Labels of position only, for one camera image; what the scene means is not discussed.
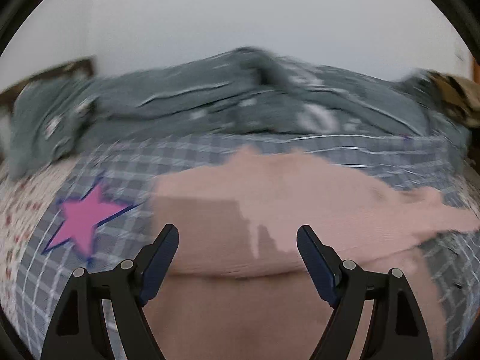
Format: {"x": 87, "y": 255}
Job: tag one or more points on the dark wooden headboard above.
{"x": 84, "y": 67}

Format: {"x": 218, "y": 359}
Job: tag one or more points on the grey checked duvet cover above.
{"x": 101, "y": 214}

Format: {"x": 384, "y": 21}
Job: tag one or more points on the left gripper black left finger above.
{"x": 78, "y": 327}

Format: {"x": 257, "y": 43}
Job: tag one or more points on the grey-green fleece blanket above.
{"x": 243, "y": 91}

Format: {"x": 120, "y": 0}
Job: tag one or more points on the pink ribbed knit sweater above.
{"x": 238, "y": 288}

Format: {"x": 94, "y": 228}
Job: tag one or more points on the brown folded clothes pile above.
{"x": 459, "y": 98}

